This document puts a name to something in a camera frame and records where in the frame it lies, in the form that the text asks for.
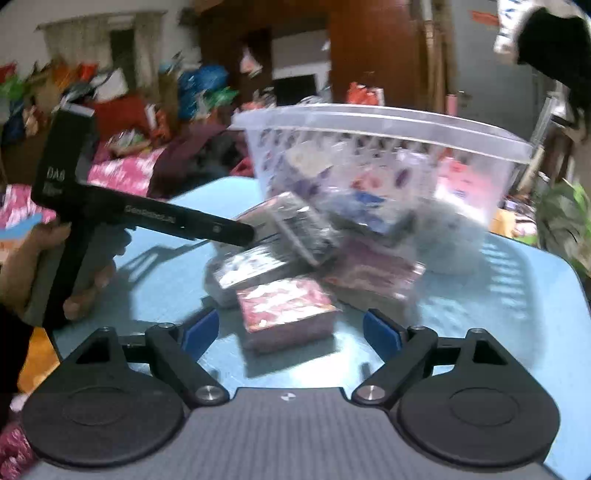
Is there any purple box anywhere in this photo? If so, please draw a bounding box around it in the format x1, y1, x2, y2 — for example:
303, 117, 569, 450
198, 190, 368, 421
321, 237, 426, 300

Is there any red pink box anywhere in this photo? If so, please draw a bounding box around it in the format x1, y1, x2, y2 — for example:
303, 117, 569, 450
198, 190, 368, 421
236, 276, 342, 354

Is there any silver packet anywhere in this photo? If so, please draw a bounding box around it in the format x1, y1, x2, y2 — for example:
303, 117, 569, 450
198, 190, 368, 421
204, 192, 342, 308

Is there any clear plastic perforated basket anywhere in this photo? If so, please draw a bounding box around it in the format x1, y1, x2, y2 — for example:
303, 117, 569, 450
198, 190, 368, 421
231, 104, 532, 275

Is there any person left hand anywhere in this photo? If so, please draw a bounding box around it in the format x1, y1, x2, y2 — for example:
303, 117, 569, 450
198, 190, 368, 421
0, 218, 133, 322

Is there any pink floral bedding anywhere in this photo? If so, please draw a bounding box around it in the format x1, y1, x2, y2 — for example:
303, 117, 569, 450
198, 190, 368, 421
1, 148, 164, 229

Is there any red cloth covered furniture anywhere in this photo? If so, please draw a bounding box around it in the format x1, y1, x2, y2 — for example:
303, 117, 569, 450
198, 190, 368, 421
89, 95, 151, 142

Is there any beige window curtain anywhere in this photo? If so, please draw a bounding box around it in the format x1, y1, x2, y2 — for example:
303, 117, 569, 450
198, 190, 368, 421
37, 10, 165, 97

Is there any blue plastic bags pile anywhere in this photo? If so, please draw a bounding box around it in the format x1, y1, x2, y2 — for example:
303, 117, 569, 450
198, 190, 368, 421
177, 64, 238, 121

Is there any green plastic bag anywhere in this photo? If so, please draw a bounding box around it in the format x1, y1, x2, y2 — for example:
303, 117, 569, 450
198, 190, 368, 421
535, 181, 590, 280

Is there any orange white hanging bag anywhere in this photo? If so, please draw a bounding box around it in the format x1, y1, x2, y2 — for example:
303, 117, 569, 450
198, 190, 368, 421
346, 82, 385, 106

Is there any grey door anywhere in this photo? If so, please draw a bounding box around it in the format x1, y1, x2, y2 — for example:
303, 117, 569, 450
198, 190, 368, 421
449, 0, 538, 139

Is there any dark red wooden wardrobe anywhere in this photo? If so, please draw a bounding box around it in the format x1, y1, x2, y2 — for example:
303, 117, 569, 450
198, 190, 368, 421
197, 1, 433, 109

